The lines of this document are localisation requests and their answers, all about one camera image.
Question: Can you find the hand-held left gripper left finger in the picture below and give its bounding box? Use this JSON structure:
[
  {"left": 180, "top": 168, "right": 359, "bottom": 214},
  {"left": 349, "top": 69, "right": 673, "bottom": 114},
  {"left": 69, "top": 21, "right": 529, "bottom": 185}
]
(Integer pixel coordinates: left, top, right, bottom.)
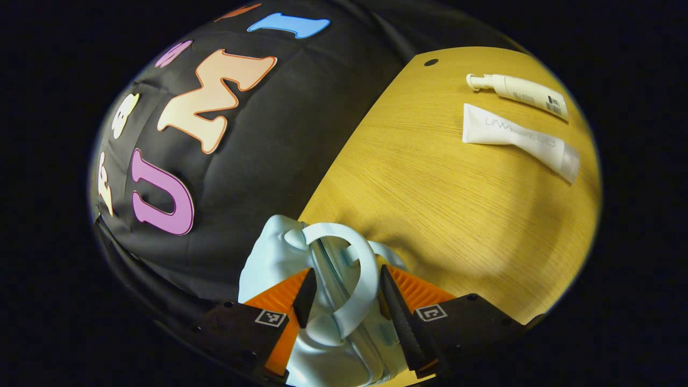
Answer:
[{"left": 191, "top": 268, "right": 318, "bottom": 385}]

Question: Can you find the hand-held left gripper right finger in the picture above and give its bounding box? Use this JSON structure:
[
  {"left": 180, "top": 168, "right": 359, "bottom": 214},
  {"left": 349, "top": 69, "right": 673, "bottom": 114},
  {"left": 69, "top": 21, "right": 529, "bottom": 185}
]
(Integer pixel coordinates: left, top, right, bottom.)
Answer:
[{"left": 379, "top": 264, "right": 533, "bottom": 378}]

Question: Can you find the light blue suitcase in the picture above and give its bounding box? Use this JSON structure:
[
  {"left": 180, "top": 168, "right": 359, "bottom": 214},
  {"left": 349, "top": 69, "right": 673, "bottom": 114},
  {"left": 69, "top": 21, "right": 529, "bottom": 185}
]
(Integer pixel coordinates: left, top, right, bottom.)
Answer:
[{"left": 238, "top": 215, "right": 409, "bottom": 387}]

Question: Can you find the white squeeze tube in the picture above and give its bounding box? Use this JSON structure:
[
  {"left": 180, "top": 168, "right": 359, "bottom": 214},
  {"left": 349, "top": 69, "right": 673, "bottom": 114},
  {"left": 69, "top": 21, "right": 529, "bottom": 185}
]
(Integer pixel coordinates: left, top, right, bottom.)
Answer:
[{"left": 462, "top": 103, "right": 581, "bottom": 185}]

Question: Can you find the white pump bottle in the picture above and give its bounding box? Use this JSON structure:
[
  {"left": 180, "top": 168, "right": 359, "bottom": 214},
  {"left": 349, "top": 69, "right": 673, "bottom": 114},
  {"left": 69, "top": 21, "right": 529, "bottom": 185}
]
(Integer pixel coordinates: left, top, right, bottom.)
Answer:
[{"left": 466, "top": 73, "right": 569, "bottom": 122}]

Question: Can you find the black backdrop cloth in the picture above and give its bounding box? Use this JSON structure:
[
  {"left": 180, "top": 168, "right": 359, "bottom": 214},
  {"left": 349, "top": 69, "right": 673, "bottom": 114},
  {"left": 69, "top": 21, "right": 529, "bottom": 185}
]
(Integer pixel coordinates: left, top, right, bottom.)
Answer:
[{"left": 89, "top": 0, "right": 530, "bottom": 345}]

